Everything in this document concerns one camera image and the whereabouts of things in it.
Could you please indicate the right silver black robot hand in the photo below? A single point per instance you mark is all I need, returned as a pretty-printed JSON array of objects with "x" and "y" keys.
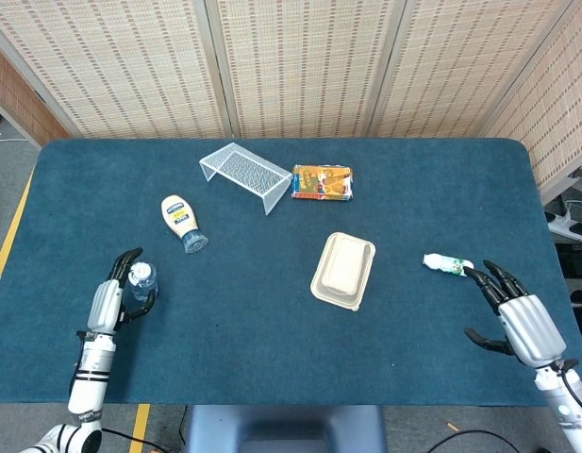
[{"x": 528, "y": 330}]

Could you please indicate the transparent water bottle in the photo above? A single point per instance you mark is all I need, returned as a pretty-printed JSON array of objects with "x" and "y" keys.
[{"x": 142, "y": 281}]

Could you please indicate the beige takeout food container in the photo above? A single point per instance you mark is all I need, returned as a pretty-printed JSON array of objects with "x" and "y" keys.
[{"x": 343, "y": 270}]

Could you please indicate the orange snack package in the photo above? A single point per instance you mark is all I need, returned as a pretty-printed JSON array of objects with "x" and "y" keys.
[{"x": 322, "y": 183}]

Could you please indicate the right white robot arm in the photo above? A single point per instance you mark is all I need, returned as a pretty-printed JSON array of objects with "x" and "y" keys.
[{"x": 566, "y": 406}]

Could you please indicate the small white yogurt bottle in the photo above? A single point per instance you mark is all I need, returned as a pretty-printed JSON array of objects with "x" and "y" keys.
[{"x": 446, "y": 264}]

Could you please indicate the woven bamboo folding screen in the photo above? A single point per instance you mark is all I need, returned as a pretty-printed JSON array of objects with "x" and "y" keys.
[{"x": 290, "y": 66}]

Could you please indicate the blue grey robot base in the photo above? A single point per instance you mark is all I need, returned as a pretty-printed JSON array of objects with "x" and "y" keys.
[{"x": 285, "y": 428}]

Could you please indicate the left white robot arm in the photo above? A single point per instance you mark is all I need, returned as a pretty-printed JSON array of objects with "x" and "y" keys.
[{"x": 85, "y": 391}]

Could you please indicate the white power strip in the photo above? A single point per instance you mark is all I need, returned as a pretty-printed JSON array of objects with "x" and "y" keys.
[{"x": 568, "y": 225}]

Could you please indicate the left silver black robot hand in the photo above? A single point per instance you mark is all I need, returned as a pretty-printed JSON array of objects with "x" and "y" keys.
[{"x": 106, "y": 304}]

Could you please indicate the mayonnaise squeeze bottle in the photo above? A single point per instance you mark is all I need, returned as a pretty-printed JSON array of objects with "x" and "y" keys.
[{"x": 179, "y": 219}]

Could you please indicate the blue felt table mat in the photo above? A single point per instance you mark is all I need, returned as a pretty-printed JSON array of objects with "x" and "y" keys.
[{"x": 281, "y": 236}]

